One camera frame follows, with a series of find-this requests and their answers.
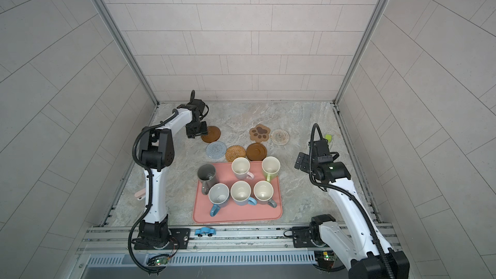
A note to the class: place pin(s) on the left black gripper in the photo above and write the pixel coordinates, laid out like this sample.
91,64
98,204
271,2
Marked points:
190,135

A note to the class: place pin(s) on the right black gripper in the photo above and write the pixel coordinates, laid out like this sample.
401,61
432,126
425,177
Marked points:
303,165

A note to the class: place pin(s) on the dark wooden coaster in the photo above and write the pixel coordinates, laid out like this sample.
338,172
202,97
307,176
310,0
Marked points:
256,152
213,134

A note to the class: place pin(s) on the blue woven coaster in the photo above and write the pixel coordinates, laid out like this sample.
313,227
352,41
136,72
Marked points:
216,150

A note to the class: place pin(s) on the rattan woven coaster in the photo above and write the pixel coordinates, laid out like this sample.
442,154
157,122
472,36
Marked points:
234,152

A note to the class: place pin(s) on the white multicolour woven coaster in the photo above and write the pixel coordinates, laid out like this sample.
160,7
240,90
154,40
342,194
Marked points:
280,137

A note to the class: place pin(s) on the cork paw coaster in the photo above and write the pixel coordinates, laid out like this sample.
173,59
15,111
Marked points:
260,133

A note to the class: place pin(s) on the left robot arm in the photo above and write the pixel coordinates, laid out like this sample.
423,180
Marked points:
153,150

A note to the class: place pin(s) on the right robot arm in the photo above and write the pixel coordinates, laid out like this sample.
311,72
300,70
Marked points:
365,252

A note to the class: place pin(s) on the green mug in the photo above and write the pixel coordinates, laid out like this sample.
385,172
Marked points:
271,168

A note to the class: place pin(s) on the grey metal mug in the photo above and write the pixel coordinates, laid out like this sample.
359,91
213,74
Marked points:
207,177

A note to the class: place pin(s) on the right circuit board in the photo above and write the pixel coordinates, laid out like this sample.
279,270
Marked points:
325,260

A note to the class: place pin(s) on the circuit board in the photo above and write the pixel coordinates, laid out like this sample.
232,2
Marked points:
325,260
158,261

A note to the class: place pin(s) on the blue toy car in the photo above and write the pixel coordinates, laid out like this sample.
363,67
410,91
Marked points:
205,231

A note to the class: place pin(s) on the left circuit board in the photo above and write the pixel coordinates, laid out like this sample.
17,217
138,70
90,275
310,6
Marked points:
158,261

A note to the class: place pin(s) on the teal handled mug right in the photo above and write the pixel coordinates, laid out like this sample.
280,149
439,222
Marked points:
263,192

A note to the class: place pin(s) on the white mug pink handle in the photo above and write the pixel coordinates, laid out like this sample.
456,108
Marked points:
241,169

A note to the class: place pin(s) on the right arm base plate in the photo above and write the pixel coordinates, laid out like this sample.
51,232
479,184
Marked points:
305,237

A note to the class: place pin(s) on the light blue handled mug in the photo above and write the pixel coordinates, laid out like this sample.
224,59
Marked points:
241,194

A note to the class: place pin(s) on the blue handled mug left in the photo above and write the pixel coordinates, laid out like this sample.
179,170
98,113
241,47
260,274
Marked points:
219,196

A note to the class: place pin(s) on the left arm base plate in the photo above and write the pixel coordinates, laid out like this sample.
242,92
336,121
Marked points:
178,237

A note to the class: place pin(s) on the aluminium rail frame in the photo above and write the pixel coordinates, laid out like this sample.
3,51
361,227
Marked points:
252,251

